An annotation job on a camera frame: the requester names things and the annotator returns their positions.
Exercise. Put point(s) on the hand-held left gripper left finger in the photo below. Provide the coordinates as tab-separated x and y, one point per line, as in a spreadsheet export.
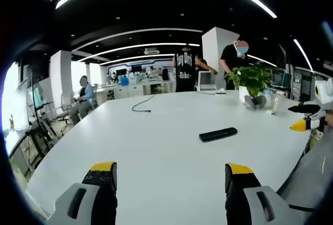
88	196

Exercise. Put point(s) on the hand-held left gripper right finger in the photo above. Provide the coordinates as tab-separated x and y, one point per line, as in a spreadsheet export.
244	196

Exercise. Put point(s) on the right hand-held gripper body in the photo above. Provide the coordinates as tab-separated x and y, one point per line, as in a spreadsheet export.
323	92

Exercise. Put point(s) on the black remote control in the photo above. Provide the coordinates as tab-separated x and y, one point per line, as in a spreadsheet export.
218	134

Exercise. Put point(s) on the small white bottle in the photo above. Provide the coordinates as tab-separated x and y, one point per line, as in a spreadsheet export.
277	102

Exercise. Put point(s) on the grey crumpled cloth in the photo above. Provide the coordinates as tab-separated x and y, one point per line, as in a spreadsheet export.
256	101

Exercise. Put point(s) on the white plant pot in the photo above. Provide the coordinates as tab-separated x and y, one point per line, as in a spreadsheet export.
245	92

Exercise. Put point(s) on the green potted plant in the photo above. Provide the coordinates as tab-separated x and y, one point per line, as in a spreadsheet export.
249	77

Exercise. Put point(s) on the white office chair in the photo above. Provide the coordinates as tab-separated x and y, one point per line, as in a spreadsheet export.
63	109

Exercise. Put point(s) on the white pillar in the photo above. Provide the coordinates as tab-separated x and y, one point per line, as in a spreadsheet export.
217	58
60	79

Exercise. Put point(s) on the open laptop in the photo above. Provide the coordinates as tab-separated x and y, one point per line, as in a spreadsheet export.
206	80

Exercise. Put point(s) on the white counter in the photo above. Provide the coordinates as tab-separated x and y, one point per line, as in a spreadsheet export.
138	88

